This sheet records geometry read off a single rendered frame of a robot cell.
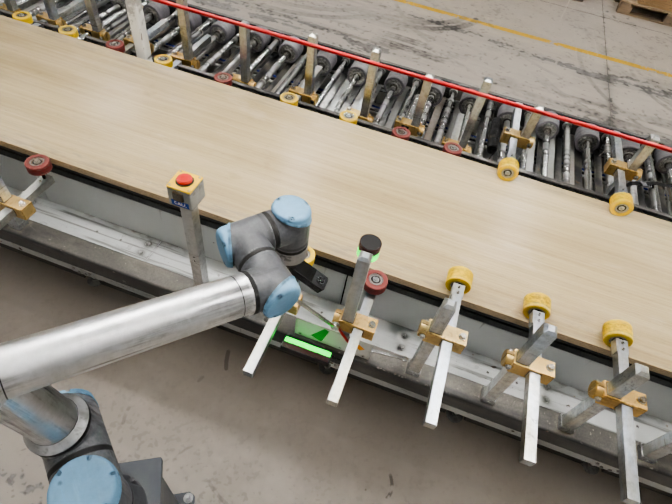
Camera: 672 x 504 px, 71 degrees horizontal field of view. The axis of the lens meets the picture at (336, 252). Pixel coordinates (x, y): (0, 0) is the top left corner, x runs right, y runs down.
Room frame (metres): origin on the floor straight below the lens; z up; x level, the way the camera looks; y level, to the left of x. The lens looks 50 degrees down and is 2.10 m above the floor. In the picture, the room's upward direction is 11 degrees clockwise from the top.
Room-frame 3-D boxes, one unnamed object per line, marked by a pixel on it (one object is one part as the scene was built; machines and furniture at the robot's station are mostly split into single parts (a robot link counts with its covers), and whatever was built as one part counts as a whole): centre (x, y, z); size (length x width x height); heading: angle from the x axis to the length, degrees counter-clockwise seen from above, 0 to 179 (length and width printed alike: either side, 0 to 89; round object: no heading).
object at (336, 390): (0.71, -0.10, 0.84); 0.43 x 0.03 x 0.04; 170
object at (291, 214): (0.73, 0.12, 1.29); 0.10 x 0.09 x 0.12; 131
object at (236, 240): (0.65, 0.19, 1.29); 0.12 x 0.12 x 0.09; 41
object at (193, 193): (0.87, 0.42, 1.18); 0.07 x 0.07 x 0.08; 80
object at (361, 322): (0.78, -0.10, 0.85); 0.13 x 0.06 x 0.05; 80
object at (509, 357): (0.69, -0.59, 0.95); 0.13 x 0.06 x 0.05; 80
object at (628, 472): (0.62, -0.85, 0.95); 0.50 x 0.04 x 0.04; 170
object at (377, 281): (0.92, -0.14, 0.85); 0.08 x 0.08 x 0.11
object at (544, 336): (0.69, -0.57, 0.90); 0.03 x 0.03 x 0.48; 80
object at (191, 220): (0.87, 0.43, 0.93); 0.05 x 0.04 x 0.45; 80
